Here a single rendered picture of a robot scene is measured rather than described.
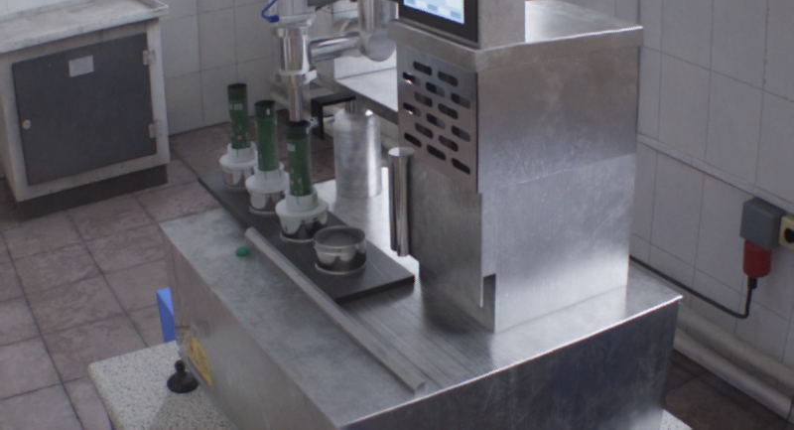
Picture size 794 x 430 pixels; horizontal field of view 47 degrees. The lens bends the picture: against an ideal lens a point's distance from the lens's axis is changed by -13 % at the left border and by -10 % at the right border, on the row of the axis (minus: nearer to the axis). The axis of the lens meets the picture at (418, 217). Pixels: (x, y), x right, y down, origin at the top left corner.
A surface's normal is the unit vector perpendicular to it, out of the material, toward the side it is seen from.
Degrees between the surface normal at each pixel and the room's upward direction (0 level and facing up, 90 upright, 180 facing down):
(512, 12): 90
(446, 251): 90
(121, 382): 0
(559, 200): 90
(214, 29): 90
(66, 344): 0
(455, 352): 0
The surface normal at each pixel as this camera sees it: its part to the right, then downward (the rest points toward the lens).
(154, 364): -0.02, -0.91
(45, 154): 0.53, 0.33
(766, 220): -0.85, 0.23
